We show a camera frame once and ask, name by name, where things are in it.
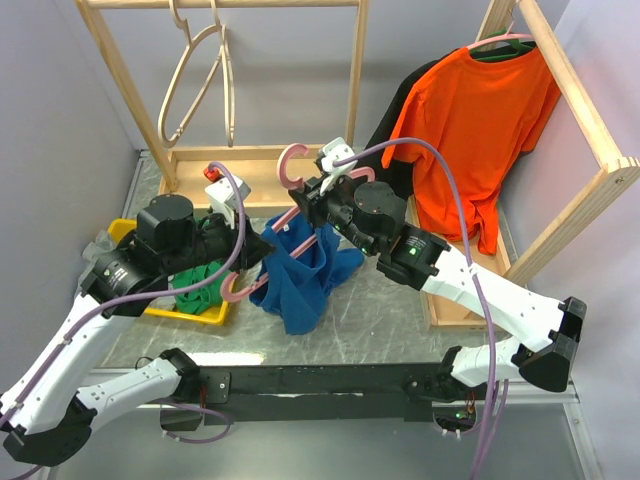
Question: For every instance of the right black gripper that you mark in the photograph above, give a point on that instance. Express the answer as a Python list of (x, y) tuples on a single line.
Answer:
[(312, 205)]

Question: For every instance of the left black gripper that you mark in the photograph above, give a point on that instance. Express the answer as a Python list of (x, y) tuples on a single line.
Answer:
[(255, 247)]

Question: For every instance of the blue tank top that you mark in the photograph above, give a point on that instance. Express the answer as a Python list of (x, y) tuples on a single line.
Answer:
[(306, 267)]

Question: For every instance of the pink hanger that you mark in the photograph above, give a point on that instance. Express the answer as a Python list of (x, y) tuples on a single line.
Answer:
[(508, 35), (289, 183)]

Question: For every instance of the yellow plastic tray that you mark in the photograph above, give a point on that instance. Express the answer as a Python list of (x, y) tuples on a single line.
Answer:
[(215, 315)]

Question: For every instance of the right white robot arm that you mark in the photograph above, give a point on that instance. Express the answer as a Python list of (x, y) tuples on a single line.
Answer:
[(544, 332)]

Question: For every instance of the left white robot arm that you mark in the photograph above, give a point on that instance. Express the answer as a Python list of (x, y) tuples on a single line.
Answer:
[(48, 415)]

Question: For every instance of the middle beige wooden hanger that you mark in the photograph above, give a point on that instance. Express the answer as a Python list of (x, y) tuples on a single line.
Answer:
[(228, 77)]

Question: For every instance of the pink hanger under orange shirt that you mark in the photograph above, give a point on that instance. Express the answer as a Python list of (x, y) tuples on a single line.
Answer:
[(508, 35)]

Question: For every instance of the green hanger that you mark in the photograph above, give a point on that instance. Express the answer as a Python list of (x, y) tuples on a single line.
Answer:
[(512, 49)]

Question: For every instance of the green shirt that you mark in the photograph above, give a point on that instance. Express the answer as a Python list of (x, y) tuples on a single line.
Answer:
[(197, 301)]

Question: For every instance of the back wooden clothes rack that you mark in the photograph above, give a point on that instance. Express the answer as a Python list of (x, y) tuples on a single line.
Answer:
[(297, 70)]

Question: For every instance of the wooden clothes rack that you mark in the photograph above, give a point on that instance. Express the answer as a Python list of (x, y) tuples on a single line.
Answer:
[(297, 70), (572, 205)]

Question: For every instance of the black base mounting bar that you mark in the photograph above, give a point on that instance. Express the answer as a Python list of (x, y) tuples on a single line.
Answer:
[(404, 391)]

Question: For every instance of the grey shirt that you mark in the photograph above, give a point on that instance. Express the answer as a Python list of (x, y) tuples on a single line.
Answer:
[(103, 243)]

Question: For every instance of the orange t-shirt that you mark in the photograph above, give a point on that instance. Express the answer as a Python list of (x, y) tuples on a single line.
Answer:
[(480, 117)]

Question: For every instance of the right wooden clothes rack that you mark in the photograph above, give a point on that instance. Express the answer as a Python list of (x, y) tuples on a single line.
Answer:
[(572, 205)]

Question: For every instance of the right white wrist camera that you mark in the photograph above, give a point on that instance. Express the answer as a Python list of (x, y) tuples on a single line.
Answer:
[(335, 151)]

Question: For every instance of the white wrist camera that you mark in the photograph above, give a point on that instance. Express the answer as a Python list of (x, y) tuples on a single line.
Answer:
[(335, 151), (221, 195)]

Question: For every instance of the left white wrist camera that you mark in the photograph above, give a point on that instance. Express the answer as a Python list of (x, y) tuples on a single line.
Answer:
[(221, 195)]

